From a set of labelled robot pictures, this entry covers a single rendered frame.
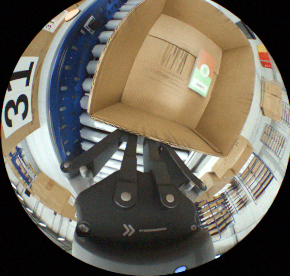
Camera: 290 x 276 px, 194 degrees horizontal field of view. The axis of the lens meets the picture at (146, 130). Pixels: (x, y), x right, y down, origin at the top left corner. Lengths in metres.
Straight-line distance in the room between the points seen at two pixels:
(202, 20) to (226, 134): 0.37
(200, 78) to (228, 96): 0.10
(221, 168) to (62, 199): 0.92
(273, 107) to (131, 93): 3.90
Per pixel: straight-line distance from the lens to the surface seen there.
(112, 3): 0.51
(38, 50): 0.30
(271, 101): 3.96
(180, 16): 0.41
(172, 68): 0.29
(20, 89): 0.28
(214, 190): 1.05
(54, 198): 0.63
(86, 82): 0.33
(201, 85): 0.31
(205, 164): 0.58
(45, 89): 0.25
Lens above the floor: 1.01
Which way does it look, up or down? 66 degrees down
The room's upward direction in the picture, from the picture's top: 172 degrees clockwise
